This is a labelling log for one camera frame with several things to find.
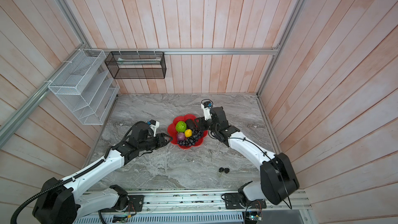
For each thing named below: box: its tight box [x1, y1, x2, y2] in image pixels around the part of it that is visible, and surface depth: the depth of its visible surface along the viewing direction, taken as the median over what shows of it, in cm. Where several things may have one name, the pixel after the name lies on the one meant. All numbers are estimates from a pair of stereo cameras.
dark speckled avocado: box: [185, 118, 197, 130], surface depth 99 cm
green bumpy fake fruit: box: [175, 120, 188, 133], surface depth 97 cm
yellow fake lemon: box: [184, 128, 193, 138], surface depth 96 cm
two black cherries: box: [218, 166, 231, 174], surface depth 84 cm
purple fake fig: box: [177, 132, 186, 141], surface depth 94 cm
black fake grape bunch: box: [177, 127, 204, 147], surface depth 92 cm
